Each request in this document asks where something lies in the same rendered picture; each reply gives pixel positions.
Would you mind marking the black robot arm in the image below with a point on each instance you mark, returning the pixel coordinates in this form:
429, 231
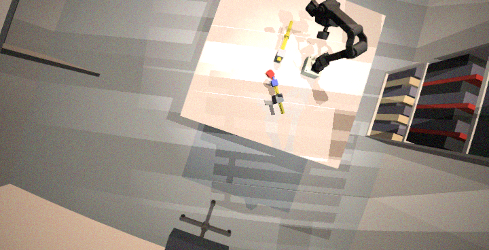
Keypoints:
330, 9

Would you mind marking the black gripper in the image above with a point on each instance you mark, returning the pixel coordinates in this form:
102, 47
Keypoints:
323, 34

